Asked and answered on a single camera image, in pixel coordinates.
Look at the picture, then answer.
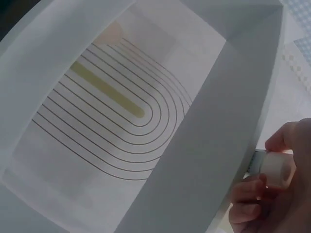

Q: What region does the translucent white plastic box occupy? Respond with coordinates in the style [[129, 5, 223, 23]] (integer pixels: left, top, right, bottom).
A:
[[0, 0, 287, 233]]

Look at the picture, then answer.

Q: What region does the person's right hand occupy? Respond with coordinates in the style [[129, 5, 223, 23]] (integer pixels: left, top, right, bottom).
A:
[[228, 118, 311, 233]]

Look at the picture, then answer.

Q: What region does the small white tape roll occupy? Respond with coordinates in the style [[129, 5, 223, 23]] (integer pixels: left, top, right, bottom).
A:
[[247, 149, 296, 189]]

